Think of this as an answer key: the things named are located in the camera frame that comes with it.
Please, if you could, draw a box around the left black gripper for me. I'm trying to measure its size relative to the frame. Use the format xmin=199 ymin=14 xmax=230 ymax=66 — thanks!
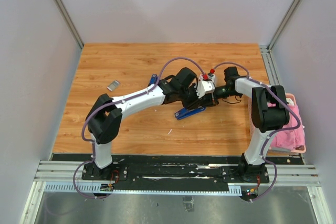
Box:
xmin=178 ymin=83 xmax=206 ymax=111

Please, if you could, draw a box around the blue stapler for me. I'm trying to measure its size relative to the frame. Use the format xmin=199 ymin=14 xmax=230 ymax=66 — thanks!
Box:
xmin=174 ymin=107 xmax=206 ymax=120
xmin=148 ymin=74 xmax=158 ymax=86

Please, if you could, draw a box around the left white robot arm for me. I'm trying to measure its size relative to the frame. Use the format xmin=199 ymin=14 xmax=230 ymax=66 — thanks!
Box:
xmin=84 ymin=67 xmax=215 ymax=180

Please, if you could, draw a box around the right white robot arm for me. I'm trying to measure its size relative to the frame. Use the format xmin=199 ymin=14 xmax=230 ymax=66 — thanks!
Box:
xmin=204 ymin=67 xmax=292 ymax=183

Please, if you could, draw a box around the silver staple strip block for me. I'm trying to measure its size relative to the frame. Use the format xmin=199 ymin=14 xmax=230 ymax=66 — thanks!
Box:
xmin=107 ymin=80 xmax=120 ymax=91

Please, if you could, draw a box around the pink cloth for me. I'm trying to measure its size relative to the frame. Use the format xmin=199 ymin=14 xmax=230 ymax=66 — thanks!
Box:
xmin=270 ymin=104 xmax=305 ymax=150

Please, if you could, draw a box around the pink plastic basket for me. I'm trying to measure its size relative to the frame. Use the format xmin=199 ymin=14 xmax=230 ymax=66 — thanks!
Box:
xmin=248 ymin=92 xmax=307 ymax=154

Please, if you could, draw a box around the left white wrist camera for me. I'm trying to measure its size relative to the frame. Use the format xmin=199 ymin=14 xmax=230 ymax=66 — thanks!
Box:
xmin=196 ymin=80 xmax=215 ymax=99

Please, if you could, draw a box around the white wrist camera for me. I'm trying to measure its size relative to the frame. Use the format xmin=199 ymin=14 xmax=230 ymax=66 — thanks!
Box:
xmin=207 ymin=72 xmax=217 ymax=86
xmin=196 ymin=80 xmax=215 ymax=99

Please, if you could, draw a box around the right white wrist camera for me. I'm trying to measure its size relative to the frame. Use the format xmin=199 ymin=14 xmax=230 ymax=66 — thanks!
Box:
xmin=207 ymin=72 xmax=217 ymax=86

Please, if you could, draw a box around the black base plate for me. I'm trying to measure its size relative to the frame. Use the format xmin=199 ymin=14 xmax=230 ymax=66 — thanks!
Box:
xmin=51 ymin=154 xmax=304 ymax=197

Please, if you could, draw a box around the grey cable duct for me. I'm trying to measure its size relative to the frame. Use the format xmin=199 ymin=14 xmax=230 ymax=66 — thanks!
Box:
xmin=44 ymin=182 xmax=243 ymax=196

